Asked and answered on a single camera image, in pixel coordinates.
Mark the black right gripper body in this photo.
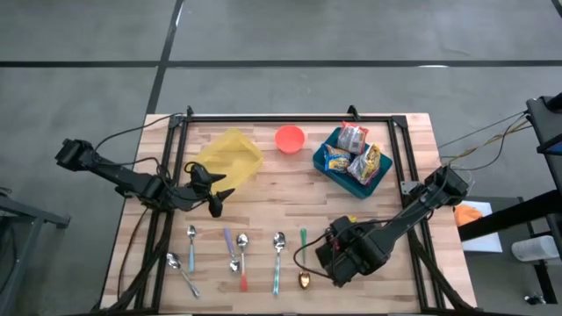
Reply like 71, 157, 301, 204
314, 214, 390, 290

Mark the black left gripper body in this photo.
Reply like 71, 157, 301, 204
183, 161, 226, 219

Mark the spoon with light blue handle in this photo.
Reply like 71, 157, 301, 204
186, 225, 198, 274

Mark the spoon with orange handle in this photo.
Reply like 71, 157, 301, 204
235, 232, 251, 293

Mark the all silver spoon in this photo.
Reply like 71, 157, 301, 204
165, 252, 202, 299

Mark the yellow and silver snack bag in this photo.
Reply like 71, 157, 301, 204
346, 142, 383, 186

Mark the blue and yellow snack bag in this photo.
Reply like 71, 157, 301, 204
322, 143, 353, 173

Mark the red and silver snack bag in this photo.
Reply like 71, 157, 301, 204
336, 120, 370, 154

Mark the yellow translucent plastic bin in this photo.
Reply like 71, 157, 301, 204
188, 126, 265, 197

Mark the teal blue plastic tray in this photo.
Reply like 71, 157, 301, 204
312, 126, 394, 201

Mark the orange plastic bowl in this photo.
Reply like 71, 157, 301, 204
274, 125, 306, 155

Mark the orange cloth lump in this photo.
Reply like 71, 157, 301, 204
452, 204, 484, 227

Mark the white paper sheet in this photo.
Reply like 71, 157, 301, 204
450, 199, 504, 254

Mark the black diagonal beam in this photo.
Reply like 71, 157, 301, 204
458, 188, 562, 243

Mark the black equipment cart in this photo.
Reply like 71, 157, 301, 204
525, 91, 562, 260

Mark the gold spoon with green handle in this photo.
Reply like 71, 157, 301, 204
298, 227, 313, 291

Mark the spoon with purple handle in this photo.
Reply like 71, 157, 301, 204
223, 226, 241, 275

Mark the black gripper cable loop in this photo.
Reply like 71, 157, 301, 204
292, 239, 337, 279

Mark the spoon with teal striped handle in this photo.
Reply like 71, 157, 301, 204
271, 231, 287, 297

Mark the silver metal bracket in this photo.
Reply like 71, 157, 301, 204
400, 179, 423, 197

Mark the black aluminium table frame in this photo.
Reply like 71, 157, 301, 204
103, 113, 478, 315

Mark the bundle of thin cables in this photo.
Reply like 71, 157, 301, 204
436, 110, 535, 172

